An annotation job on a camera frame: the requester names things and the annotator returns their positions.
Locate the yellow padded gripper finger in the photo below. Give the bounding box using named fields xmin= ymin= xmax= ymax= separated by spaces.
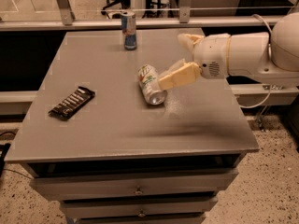
xmin=158 ymin=59 xmax=202 ymax=90
xmin=178 ymin=34 xmax=205 ymax=52

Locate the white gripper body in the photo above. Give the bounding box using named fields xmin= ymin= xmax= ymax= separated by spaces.
xmin=193 ymin=34 xmax=231 ymax=79

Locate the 7up soda can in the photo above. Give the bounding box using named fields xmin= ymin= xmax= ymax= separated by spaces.
xmin=138 ymin=64 xmax=167 ymax=105

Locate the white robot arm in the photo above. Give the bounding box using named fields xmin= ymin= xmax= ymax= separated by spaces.
xmin=159 ymin=12 xmax=299 ymax=90

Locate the blue red bull can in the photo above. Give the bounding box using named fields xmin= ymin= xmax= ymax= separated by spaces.
xmin=121 ymin=11 xmax=137 ymax=50

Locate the grey drawer cabinet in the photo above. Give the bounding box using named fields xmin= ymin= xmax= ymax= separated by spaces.
xmin=7 ymin=29 xmax=258 ymax=224

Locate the black chocolate bar wrapper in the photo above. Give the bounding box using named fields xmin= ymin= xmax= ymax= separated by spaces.
xmin=49 ymin=86 xmax=95 ymax=120

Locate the middle grey drawer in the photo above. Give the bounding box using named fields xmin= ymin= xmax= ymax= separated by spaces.
xmin=60 ymin=196 xmax=218 ymax=218

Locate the grey drawer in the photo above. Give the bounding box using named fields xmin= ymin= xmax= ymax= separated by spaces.
xmin=60 ymin=196 xmax=218 ymax=218
xmin=30 ymin=168 xmax=238 ymax=201

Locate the top grey drawer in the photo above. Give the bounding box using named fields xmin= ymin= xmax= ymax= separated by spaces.
xmin=30 ymin=168 xmax=238 ymax=201

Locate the white cable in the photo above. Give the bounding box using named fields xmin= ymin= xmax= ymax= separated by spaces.
xmin=237 ymin=13 xmax=274 ymax=110

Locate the metal railing frame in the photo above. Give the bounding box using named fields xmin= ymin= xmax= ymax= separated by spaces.
xmin=0 ymin=0 xmax=298 ymax=31

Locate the black cable on floor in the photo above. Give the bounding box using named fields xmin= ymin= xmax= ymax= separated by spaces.
xmin=0 ymin=131 xmax=32 ymax=180

